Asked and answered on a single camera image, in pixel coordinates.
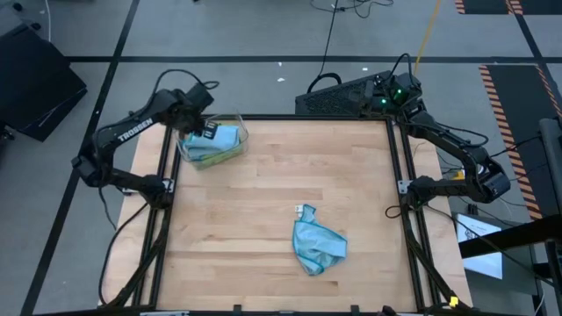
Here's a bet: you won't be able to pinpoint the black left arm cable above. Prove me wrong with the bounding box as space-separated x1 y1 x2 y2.
151 68 220 115

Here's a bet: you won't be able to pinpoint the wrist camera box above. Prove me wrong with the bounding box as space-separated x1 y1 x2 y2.
186 83 216 111
388 72 422 106

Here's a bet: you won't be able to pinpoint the black table edge rail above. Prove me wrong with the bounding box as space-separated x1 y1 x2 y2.
166 112 407 123
34 306 528 316

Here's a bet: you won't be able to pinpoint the green microfiber towel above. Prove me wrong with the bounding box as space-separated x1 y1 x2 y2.
191 151 245 171

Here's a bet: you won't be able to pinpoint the tangled thin black cable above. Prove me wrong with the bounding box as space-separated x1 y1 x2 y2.
310 0 395 19

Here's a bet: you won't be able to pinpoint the thin black taut cable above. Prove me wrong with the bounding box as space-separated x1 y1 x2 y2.
488 133 544 159

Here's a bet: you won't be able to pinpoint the black stand frame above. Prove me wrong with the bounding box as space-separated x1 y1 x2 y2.
533 239 562 316

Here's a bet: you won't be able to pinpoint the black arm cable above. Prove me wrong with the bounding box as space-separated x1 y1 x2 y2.
411 118 492 151
151 68 220 115

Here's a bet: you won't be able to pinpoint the black base cable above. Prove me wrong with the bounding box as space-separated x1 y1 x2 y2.
97 202 150 307

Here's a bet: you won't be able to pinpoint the thick black cable loop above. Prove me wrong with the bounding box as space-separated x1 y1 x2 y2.
306 71 343 94

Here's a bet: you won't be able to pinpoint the thin black hanging cable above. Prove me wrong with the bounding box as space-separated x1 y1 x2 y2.
316 0 340 78

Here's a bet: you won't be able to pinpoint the black mat orange striped edges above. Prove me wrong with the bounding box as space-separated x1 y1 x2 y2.
478 63 562 221
513 0 562 16
454 0 515 16

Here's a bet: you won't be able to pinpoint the black right camera cable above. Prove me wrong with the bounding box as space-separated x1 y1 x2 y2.
385 52 416 89

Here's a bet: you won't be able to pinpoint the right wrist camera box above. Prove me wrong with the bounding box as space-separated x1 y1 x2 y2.
388 72 422 106

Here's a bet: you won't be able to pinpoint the thin black floor cable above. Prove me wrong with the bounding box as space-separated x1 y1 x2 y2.
425 204 550 291

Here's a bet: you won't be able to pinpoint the small black cable loop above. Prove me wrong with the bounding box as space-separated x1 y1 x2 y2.
384 204 416 220

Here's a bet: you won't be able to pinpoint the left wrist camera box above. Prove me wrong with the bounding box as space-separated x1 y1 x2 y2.
186 83 216 111

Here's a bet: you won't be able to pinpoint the thin white floor cable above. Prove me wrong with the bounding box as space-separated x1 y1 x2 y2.
43 0 54 44

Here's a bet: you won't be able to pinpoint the clear plastic bin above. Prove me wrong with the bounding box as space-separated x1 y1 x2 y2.
174 112 250 172

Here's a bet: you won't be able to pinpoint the black diagonal beam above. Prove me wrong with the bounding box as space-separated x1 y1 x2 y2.
458 213 562 260

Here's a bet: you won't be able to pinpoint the thin black elbow cable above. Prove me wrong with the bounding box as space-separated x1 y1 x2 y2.
97 186 119 232

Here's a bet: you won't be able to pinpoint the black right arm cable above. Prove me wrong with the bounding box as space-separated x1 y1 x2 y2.
411 118 492 151

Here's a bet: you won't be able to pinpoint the yellow hanging strap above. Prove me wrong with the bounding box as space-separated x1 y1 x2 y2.
412 0 443 75

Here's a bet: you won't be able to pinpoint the large black floor case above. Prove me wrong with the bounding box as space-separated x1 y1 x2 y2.
0 24 89 143

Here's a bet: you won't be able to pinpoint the black perforated computer case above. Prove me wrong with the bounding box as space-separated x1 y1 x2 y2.
294 69 396 117

